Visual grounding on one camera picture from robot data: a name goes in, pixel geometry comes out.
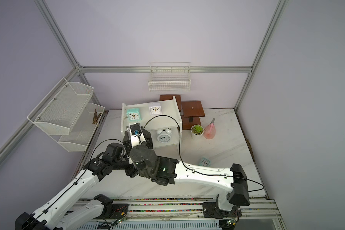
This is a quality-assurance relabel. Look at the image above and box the lavender square alarm clock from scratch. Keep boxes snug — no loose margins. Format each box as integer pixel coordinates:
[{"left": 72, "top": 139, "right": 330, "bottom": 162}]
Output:
[{"left": 149, "top": 103, "right": 163, "bottom": 116}]

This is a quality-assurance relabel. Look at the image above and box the mint square alarm clock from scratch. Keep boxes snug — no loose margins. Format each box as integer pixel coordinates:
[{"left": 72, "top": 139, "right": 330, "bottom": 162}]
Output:
[{"left": 198, "top": 157, "right": 211, "bottom": 167}]

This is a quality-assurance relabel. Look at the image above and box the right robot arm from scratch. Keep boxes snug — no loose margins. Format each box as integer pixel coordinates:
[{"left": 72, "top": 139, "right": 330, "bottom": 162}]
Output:
[{"left": 123, "top": 129, "right": 250, "bottom": 212}]

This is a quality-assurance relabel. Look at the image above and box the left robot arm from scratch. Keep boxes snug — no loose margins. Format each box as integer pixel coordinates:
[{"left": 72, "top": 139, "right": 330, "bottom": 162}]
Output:
[{"left": 15, "top": 143, "right": 138, "bottom": 230}]

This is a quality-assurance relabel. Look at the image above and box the white two-tier shelf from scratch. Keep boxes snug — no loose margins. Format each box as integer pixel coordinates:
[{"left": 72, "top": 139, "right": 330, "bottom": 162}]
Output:
[{"left": 120, "top": 98, "right": 183, "bottom": 149}]

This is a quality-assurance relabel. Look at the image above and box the brown wooden step stand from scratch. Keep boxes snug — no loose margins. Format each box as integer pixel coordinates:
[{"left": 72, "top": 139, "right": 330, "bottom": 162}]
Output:
[{"left": 160, "top": 94, "right": 205, "bottom": 130}]

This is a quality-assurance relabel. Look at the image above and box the small green potted plant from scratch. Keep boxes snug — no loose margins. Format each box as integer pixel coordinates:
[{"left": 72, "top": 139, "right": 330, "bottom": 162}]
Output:
[{"left": 191, "top": 125, "right": 204, "bottom": 140}]

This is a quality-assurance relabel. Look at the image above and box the pink spray bottle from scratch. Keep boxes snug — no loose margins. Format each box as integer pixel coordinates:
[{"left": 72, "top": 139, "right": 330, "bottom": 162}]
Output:
[{"left": 204, "top": 118, "right": 216, "bottom": 140}]

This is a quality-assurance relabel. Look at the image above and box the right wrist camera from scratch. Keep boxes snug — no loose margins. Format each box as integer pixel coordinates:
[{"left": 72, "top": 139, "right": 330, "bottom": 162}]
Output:
[{"left": 129, "top": 123, "right": 146, "bottom": 147}]

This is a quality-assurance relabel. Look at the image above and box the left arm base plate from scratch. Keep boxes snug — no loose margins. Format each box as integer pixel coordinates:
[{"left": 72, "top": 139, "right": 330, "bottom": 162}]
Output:
[{"left": 97, "top": 203, "right": 129, "bottom": 219}]

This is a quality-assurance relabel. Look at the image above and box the white wire wall basket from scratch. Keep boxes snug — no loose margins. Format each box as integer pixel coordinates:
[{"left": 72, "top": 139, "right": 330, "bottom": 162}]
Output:
[{"left": 148, "top": 62, "right": 191, "bottom": 93}]

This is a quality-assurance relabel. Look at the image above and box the white mesh two-tier wall rack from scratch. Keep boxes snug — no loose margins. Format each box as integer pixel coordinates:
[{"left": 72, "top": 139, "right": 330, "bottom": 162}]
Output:
[{"left": 27, "top": 78, "right": 104, "bottom": 152}]

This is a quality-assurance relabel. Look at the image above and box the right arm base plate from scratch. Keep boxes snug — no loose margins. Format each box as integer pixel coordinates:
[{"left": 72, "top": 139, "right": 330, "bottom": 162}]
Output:
[{"left": 202, "top": 202, "right": 242, "bottom": 219}]

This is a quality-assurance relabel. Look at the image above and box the aluminium frame rail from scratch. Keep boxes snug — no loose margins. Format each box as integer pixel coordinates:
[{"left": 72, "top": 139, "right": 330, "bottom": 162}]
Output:
[{"left": 79, "top": 66, "right": 253, "bottom": 73}]

